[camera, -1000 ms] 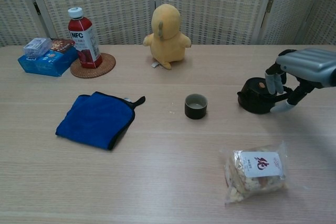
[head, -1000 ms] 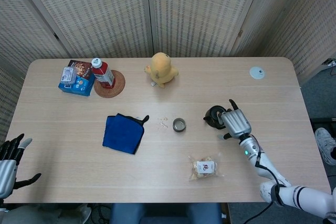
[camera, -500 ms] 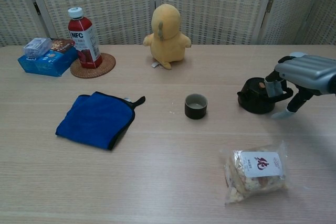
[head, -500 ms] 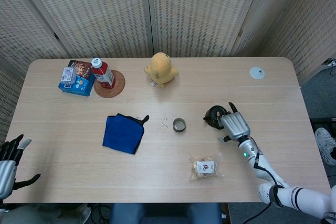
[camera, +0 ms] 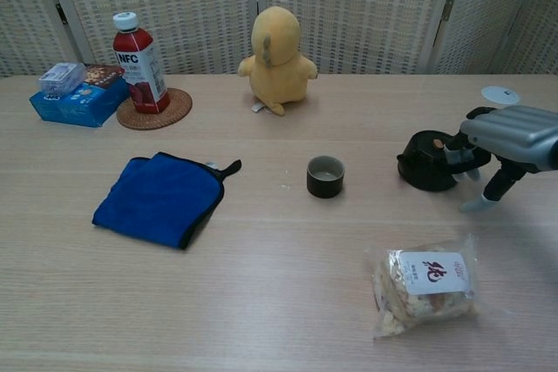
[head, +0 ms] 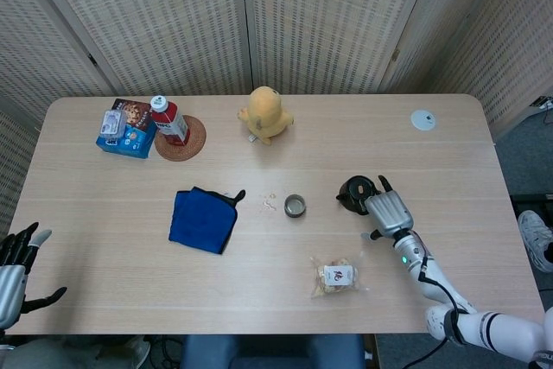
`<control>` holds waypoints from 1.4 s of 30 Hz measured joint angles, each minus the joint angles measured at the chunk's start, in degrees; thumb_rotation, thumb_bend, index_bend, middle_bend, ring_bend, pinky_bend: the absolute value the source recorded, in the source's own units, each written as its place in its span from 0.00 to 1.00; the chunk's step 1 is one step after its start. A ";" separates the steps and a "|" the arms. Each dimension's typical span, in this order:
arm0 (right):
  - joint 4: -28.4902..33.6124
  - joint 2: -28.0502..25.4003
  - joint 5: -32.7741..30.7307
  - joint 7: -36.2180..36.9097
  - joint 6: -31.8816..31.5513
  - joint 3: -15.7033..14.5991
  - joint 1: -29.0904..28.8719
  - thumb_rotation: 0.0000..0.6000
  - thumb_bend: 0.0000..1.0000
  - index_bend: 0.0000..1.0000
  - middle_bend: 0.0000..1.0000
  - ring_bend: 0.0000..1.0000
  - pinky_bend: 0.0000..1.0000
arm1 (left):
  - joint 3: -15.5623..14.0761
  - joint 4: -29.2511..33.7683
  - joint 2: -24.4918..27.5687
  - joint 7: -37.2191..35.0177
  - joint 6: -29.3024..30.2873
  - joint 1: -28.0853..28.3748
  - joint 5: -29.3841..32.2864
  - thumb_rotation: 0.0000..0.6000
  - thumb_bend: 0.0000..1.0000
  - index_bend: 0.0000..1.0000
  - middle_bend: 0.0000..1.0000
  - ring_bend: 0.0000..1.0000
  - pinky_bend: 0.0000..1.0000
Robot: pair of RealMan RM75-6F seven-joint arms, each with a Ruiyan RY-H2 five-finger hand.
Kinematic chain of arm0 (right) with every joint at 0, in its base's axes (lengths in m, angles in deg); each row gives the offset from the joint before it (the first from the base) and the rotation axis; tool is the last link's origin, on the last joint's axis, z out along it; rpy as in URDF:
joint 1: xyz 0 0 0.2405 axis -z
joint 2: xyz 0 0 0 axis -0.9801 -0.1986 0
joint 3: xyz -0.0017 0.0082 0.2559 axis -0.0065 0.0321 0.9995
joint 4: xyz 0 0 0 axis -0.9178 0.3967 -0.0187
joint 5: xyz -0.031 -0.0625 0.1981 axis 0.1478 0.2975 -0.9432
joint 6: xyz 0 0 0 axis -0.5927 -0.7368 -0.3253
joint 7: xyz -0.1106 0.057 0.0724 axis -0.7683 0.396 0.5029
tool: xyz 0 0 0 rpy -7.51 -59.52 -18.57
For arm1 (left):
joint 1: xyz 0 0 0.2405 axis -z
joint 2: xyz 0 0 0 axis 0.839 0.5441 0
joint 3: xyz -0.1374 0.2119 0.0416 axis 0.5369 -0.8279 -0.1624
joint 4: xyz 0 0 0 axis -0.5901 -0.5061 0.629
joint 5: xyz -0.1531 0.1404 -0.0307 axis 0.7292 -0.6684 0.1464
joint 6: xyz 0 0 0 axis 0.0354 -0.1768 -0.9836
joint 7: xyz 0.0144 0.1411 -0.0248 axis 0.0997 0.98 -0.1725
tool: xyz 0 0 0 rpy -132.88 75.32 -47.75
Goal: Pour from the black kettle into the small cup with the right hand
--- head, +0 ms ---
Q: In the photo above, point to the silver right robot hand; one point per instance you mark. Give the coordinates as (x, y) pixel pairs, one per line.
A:
(389, 213)

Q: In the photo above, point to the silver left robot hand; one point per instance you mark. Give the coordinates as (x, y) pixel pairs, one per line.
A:
(10, 289)

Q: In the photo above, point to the black round object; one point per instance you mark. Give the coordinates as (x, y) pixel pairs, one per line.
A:
(356, 192)

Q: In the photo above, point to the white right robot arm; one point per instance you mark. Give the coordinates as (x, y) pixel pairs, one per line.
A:
(436, 279)

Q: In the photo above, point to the clear bag of snacks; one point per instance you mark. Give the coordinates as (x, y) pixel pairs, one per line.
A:
(337, 276)

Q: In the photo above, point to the black stand base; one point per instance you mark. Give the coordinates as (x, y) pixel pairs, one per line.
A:
(531, 205)

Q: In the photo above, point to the white sneaker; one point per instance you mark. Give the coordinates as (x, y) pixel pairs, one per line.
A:
(533, 230)

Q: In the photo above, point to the yellow plush duck toy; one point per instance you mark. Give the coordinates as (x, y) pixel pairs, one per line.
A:
(268, 118)

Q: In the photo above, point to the blue seat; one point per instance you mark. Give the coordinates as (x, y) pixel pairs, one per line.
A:
(268, 351)

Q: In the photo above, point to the blue snack box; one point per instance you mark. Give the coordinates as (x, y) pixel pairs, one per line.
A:
(129, 147)

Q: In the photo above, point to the blue microfiber cloth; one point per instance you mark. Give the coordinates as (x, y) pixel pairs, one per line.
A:
(198, 222)

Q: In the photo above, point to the white power strip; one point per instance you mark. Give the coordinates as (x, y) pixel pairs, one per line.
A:
(545, 102)

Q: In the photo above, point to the small clear plastic box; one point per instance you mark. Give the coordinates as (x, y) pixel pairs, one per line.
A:
(112, 122)

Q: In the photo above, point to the round woven rattan coaster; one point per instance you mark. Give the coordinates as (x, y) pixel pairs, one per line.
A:
(194, 145)

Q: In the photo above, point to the brown cookie box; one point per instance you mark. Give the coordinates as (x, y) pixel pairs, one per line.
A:
(139, 114)

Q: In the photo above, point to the red juice bottle white cap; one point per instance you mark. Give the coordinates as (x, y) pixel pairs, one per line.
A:
(170, 125)

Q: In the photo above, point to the woven folding screen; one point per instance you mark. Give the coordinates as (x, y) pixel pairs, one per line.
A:
(173, 19)

